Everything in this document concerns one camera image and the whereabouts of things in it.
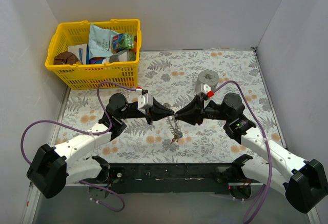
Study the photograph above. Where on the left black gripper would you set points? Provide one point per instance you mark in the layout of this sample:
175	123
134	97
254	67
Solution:
149	112

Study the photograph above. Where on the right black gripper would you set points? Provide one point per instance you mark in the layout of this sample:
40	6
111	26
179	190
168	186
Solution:
201	111

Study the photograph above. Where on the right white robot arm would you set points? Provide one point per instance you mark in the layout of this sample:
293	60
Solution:
304	183

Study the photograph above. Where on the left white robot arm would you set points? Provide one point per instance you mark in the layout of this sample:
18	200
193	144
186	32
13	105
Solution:
54	167

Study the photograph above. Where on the floral table mat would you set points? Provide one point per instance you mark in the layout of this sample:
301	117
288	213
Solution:
170	76

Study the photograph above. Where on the grey paper roll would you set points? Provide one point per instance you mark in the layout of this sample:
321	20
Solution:
207	77

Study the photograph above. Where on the yellow plastic basket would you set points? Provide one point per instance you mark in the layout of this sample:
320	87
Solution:
80	77

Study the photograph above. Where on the green blue carton box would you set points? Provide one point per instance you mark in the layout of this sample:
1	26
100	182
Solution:
123	41

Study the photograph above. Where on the light blue chips bag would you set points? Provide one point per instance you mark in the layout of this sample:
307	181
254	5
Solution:
100	41

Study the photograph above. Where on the white paper box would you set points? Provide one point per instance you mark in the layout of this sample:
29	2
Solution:
81	52

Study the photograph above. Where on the brown round object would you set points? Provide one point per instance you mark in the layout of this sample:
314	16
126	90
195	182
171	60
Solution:
65	58

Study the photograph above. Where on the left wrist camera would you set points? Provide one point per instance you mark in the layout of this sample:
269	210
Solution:
145	100

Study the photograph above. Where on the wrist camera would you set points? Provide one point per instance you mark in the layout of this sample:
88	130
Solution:
204	91
145	100

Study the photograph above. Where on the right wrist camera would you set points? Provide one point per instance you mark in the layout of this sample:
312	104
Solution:
204	91

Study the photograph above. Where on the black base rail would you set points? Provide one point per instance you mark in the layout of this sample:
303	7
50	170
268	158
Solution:
217	178

